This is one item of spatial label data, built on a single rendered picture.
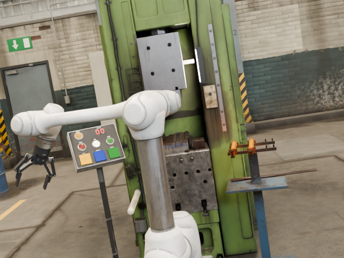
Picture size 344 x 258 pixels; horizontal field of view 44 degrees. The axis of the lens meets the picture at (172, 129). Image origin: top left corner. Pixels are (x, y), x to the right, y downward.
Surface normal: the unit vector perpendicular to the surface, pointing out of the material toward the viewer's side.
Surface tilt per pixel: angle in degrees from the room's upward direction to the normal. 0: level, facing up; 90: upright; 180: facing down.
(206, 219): 90
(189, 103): 90
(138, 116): 81
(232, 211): 90
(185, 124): 90
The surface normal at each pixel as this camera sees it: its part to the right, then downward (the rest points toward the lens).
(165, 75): -0.04, 0.14
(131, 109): -0.33, 0.08
